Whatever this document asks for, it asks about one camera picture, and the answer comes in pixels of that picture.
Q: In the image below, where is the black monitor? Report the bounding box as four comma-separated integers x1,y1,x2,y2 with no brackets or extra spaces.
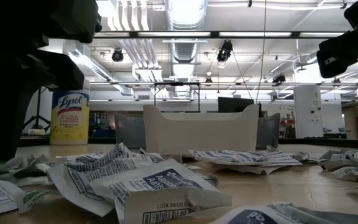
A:
218,96,262,113

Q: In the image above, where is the green striped strip packet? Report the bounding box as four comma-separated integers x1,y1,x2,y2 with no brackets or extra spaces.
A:
19,189,60,214

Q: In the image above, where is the black tripod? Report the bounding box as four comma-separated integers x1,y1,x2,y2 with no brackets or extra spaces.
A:
23,86,52,131

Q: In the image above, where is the white plastic bin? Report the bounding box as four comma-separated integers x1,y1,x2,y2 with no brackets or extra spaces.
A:
142,104,260,156

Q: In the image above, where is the grey translucent plastic bin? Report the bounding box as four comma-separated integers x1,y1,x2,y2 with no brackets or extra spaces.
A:
255,112,282,149
114,111,147,149

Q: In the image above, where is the black hanging camera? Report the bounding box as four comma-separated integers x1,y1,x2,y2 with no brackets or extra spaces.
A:
216,39,234,68

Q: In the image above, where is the crumpled white packet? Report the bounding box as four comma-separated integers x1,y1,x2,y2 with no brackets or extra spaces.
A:
47,161,115,218

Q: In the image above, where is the white pillar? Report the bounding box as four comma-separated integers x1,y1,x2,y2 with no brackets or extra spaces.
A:
293,85,323,139

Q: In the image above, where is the blue striped bandage packet pile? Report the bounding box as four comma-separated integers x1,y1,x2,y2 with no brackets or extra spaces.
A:
188,149,262,166

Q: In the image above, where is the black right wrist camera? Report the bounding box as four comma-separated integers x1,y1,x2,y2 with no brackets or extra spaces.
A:
316,43,356,79

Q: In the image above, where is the white lot number packet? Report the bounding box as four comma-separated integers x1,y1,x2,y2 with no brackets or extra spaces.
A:
122,185,232,224

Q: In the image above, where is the black ceiling camera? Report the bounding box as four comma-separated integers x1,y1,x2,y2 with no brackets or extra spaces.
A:
111,48,125,63
272,73,287,85

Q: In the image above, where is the thin hanging cable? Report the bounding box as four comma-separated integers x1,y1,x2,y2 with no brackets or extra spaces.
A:
255,0,267,103

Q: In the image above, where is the black table frame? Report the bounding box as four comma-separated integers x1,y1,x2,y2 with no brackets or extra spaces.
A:
19,136,358,150

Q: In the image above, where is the plain white packet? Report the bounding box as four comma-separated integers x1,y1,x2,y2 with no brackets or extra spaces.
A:
216,164,281,175

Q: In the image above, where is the silver ventilation duct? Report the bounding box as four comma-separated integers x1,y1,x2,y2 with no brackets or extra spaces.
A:
165,0,208,100

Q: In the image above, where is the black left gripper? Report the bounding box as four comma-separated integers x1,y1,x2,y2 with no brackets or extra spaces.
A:
0,0,85,167

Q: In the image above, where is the Lysol wipes canister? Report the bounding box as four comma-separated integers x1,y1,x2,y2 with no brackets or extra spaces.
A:
49,80,91,146

